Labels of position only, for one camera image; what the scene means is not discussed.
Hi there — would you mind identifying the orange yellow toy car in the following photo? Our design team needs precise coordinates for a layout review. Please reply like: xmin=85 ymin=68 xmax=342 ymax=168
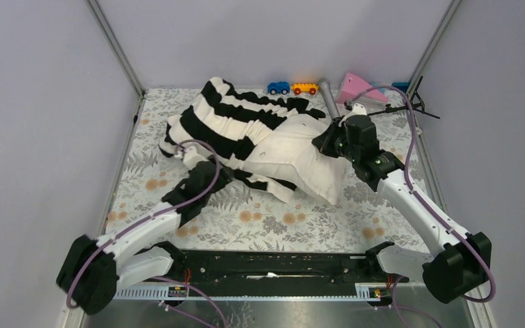
xmin=291 ymin=83 xmax=319 ymax=95

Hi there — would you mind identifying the black mini tripod stand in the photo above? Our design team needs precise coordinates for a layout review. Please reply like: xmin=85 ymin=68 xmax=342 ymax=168
xmin=333 ymin=75 xmax=442 ymax=127

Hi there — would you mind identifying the grey microphone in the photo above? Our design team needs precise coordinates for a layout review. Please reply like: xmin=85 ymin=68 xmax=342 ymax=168
xmin=318 ymin=78 xmax=340 ymax=120

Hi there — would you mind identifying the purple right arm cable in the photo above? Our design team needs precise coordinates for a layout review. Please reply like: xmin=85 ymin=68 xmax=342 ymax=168
xmin=346 ymin=85 xmax=498 ymax=328

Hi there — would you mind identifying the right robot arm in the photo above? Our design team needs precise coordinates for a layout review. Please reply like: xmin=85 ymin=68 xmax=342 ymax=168
xmin=312 ymin=113 xmax=495 ymax=303

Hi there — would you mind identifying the black white striped pillowcase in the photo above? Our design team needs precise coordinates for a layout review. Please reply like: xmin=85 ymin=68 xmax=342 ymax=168
xmin=159 ymin=77 xmax=326 ymax=202

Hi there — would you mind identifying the floral patterned table mat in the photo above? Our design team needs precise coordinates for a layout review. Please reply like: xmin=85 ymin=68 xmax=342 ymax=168
xmin=105 ymin=89 xmax=427 ymax=253

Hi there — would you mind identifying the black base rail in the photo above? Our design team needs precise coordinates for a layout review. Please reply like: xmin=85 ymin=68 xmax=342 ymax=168
xmin=126 ymin=246 xmax=408 ymax=300

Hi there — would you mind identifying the blue block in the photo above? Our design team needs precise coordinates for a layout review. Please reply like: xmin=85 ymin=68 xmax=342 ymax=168
xmin=391 ymin=82 xmax=410 ymax=92

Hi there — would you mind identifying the pink wedge block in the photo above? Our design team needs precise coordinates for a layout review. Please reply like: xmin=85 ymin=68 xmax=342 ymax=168
xmin=335 ymin=72 xmax=389 ymax=108

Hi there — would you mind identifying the cream white pillow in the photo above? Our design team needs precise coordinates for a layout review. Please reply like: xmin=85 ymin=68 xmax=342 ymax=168
xmin=242 ymin=114 xmax=348 ymax=205

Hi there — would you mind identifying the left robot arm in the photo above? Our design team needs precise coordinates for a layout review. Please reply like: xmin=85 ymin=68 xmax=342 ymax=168
xmin=56 ymin=139 xmax=232 ymax=314

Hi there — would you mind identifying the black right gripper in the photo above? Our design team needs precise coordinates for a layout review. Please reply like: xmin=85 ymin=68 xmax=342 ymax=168
xmin=314 ymin=118 xmax=360 ymax=163

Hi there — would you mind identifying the blue toy car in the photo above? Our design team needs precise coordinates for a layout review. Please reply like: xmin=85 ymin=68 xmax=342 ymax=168
xmin=267 ymin=81 xmax=291 ymax=95

